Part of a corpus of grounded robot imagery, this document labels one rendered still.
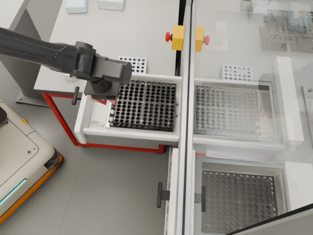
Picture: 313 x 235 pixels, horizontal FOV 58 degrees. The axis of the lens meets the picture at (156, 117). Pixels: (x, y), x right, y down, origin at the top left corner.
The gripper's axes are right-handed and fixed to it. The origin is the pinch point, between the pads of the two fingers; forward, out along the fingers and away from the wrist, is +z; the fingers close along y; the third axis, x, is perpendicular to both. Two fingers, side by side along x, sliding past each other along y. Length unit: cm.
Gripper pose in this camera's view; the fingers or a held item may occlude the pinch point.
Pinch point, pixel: (110, 102)
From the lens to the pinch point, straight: 91.2
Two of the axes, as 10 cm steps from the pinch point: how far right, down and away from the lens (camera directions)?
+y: 9.8, 0.6, -1.6
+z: 1.1, 5.0, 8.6
